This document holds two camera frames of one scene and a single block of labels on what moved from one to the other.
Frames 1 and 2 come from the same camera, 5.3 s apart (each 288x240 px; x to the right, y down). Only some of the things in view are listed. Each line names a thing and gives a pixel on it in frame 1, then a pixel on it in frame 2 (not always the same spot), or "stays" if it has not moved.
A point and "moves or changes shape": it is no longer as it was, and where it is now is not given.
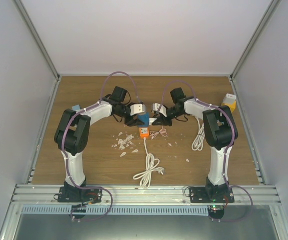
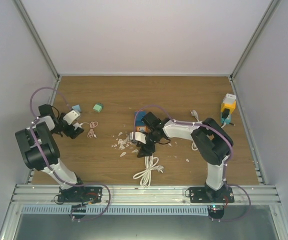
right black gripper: [162, 119] -> [146, 149]
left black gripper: [130, 121] -> [72, 135]
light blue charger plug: [76, 108] stays
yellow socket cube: [232, 105] stays
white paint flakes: [123, 143] stays
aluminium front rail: [31, 194] stays
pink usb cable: [163, 131] moves or changes shape
